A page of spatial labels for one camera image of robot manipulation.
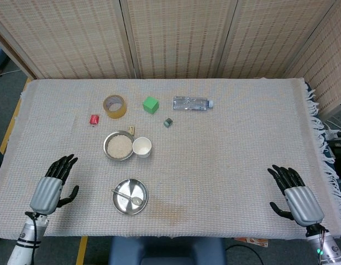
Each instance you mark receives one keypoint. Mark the round steel plate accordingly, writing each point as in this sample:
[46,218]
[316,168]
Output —
[131,187]

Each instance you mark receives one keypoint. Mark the beige woven tablecloth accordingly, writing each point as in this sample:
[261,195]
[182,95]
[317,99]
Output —
[214,165]

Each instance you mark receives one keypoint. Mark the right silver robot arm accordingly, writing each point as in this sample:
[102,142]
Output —
[325,245]

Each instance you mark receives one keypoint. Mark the metal spoon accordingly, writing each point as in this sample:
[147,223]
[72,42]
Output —
[136,201]

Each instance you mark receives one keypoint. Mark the small tan wooden block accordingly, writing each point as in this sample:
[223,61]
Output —
[131,130]

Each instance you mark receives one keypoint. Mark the white rice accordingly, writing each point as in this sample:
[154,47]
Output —
[120,146]

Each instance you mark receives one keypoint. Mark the white paper cup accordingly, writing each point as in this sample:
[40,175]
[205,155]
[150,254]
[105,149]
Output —
[142,149]

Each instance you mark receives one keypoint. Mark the small red block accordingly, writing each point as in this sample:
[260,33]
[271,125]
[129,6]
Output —
[94,120]

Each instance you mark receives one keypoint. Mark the clear plastic water bottle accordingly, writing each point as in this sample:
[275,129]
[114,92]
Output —
[189,103]

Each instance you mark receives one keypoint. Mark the black equipment case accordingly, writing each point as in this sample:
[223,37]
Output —
[340,154]

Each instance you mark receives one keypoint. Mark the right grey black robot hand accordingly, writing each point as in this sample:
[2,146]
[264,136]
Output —
[304,203]

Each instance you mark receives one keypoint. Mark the large green cube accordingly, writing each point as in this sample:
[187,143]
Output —
[151,105]

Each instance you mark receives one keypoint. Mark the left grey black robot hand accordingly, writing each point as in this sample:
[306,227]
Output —
[46,194]

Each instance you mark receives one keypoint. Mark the dark blue padded base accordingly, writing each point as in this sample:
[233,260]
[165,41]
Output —
[167,251]

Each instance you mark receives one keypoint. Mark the orange printed paper bag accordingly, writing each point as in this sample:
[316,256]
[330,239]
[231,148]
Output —
[253,241]

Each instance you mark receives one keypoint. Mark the steel bowl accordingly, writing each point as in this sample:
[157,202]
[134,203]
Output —
[105,146]

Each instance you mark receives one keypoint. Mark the woven bamboo screen panel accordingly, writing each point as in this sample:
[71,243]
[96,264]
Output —
[181,36]
[269,36]
[62,36]
[330,55]

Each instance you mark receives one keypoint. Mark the yellow tape roll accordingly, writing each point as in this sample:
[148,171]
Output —
[115,113]

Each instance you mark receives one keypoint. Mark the small dark green cube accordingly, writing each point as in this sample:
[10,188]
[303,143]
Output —
[168,122]

